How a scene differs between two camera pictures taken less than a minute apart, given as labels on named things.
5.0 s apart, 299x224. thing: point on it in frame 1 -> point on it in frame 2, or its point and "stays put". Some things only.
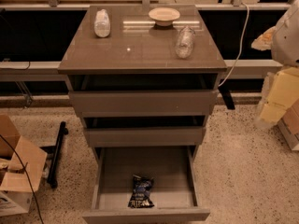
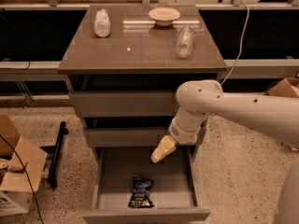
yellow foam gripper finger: (263, 42) -> (181, 133)
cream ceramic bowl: (163, 17) stays put
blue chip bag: (140, 197) stays put
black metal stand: (54, 152) stays put
